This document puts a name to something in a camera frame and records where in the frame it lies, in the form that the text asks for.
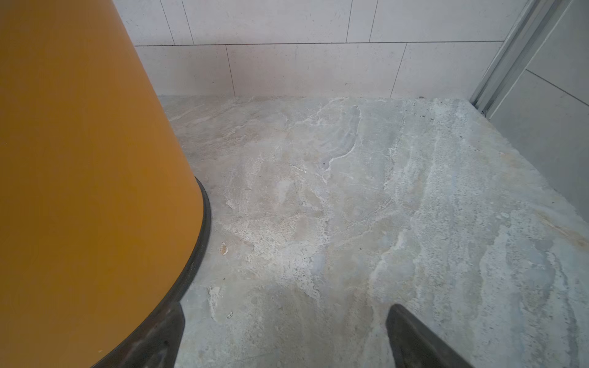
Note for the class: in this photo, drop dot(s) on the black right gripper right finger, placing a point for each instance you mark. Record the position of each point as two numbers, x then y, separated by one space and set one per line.
413 344

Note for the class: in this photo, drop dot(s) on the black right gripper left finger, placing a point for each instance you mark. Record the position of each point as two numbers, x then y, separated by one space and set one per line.
160 346

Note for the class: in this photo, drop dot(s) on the orange trash bin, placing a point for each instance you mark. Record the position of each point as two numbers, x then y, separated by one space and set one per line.
103 225

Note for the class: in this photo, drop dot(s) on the metal frame corner post right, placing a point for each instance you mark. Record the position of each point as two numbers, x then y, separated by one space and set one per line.
531 30

